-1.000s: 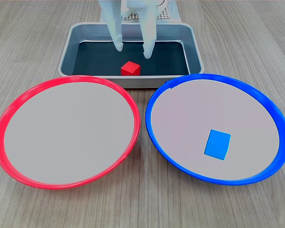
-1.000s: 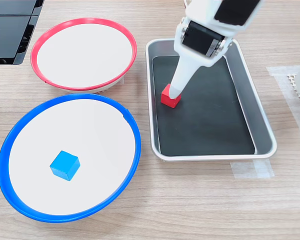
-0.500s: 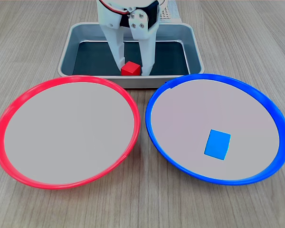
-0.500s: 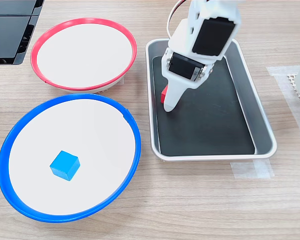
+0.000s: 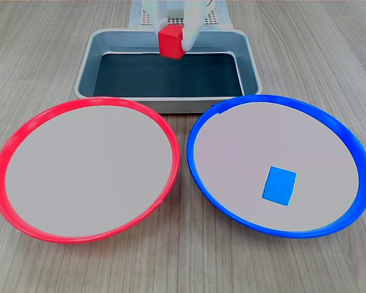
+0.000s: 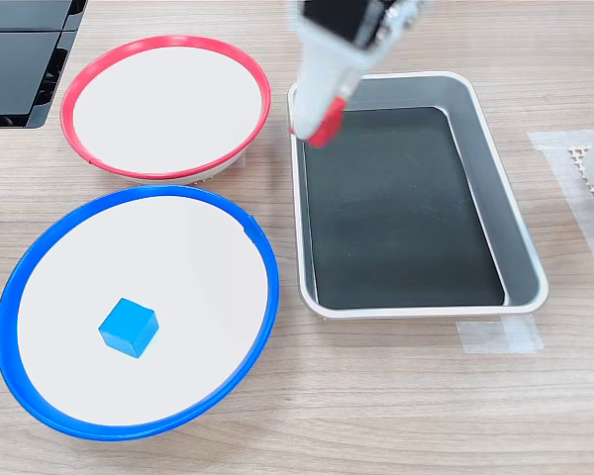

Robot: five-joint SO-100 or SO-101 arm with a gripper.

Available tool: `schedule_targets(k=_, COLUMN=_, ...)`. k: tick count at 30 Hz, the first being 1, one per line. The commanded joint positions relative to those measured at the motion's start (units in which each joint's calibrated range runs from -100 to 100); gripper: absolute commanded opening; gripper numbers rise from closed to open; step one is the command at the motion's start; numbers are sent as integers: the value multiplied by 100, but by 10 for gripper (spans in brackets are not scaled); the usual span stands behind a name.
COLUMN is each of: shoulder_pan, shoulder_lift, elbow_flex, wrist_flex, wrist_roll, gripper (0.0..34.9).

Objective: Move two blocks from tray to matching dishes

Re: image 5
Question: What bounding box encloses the pale perforated base plate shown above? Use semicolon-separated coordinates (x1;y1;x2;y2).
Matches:
128;0;234;32

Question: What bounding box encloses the blue-rimmed white plate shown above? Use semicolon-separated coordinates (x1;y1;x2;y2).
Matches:
186;94;366;238

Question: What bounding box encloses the black tray mat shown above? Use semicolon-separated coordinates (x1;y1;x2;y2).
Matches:
93;52;244;98

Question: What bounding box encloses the steel tray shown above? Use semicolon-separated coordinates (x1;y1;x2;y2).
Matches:
74;28;264;114

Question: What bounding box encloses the small red cube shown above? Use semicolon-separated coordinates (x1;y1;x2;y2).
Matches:
157;24;186;60

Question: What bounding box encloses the red-rimmed white plate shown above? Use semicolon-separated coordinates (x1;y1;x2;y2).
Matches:
0;96;181;244

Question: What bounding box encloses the small blue cube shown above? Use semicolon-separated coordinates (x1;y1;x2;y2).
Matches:
261;165;297;207

